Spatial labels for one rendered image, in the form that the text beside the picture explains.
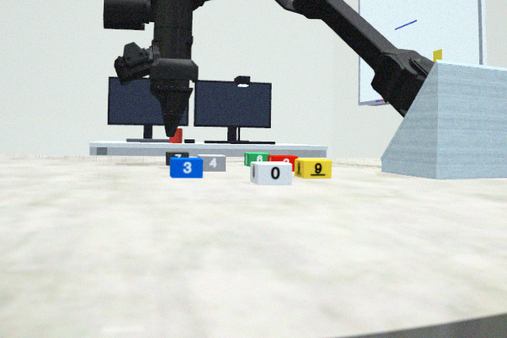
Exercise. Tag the yellow block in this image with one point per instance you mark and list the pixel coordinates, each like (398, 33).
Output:
(313, 168)

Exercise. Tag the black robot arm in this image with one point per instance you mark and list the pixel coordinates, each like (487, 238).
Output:
(399, 73)

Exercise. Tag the blue block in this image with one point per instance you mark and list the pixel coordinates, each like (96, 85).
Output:
(186, 168)

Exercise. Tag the red block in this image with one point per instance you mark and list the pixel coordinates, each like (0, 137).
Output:
(284, 158)

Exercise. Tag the green block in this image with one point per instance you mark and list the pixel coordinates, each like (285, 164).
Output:
(250, 157)

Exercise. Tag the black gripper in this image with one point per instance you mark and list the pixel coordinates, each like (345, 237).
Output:
(170, 74)

